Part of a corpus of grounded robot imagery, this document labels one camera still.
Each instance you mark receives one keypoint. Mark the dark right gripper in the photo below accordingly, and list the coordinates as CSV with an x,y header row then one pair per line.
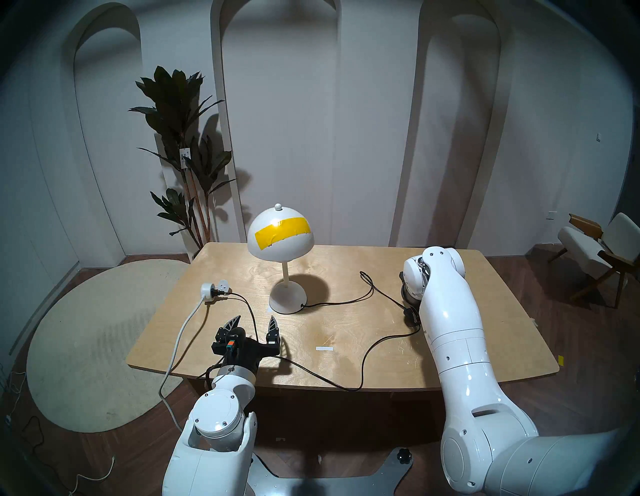
x,y
410,298

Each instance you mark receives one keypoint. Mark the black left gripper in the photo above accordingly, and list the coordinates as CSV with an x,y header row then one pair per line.
x,y
245,351

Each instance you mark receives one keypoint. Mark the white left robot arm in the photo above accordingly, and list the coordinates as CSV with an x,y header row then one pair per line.
x,y
220,417

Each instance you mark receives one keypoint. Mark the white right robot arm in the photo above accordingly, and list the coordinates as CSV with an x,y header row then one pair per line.
x,y
450,310

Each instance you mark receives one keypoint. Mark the white mushroom table lamp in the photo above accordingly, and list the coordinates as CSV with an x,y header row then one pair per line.
x,y
287,253

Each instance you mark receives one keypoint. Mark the white round extension socket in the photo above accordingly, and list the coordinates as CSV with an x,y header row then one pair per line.
x,y
207,288

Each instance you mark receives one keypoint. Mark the yellow tape strip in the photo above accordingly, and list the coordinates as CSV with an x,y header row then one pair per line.
x,y
282,232

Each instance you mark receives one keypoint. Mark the black star knob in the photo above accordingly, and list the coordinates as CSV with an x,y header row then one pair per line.
x,y
404,455

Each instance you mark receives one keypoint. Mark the oval beige rug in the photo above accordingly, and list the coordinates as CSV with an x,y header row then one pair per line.
x,y
90,340

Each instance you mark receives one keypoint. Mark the wooden armchair with white cushions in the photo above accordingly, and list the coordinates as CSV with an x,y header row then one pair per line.
x,y
580,242

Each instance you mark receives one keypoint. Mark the white plant tag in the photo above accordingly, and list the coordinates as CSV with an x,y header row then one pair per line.
x,y
184,159

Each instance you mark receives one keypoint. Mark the tall dark green plant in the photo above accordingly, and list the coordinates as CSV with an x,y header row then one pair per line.
x,y
172,95

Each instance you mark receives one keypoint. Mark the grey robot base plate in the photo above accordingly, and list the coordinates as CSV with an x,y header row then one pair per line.
x,y
350,485

